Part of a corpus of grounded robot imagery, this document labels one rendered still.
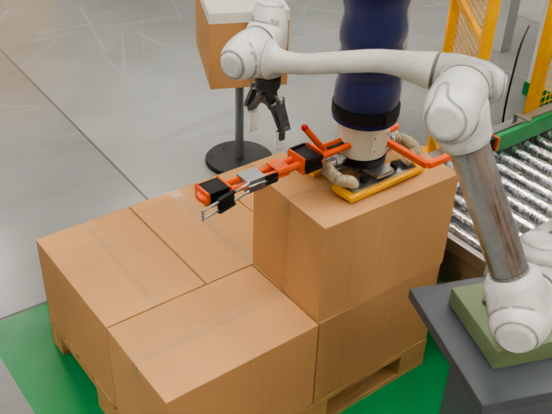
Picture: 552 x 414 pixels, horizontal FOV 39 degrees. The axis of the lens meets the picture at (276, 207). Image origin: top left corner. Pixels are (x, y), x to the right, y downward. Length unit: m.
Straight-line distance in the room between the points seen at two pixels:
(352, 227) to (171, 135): 2.50
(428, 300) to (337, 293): 0.33
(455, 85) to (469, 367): 0.86
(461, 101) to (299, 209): 0.86
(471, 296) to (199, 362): 0.88
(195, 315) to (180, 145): 2.18
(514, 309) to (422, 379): 1.28
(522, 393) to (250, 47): 1.19
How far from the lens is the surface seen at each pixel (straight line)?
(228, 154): 4.55
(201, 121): 4.98
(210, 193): 2.26
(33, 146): 4.84
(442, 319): 2.43
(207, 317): 2.67
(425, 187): 2.66
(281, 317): 2.67
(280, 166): 2.41
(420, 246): 2.81
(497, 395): 2.25
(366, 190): 2.55
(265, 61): 1.99
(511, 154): 3.83
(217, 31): 3.84
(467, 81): 1.86
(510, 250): 2.02
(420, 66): 2.02
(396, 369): 3.25
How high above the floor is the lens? 2.35
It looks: 35 degrees down
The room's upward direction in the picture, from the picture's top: 2 degrees clockwise
